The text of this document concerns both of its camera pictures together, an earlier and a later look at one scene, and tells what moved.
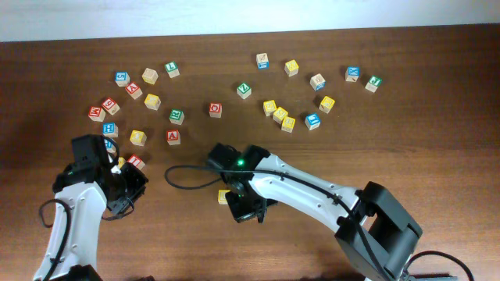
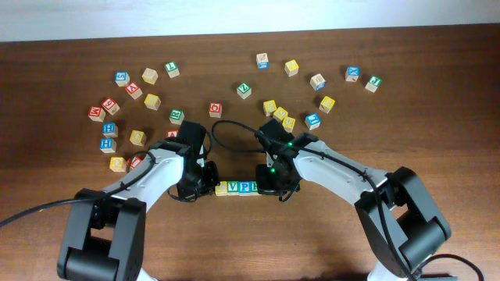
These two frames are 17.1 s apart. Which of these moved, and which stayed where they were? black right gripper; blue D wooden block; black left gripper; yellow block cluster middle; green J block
Moved: black left gripper; black right gripper
Stayed: blue D wooden block; yellow block cluster middle; green J block
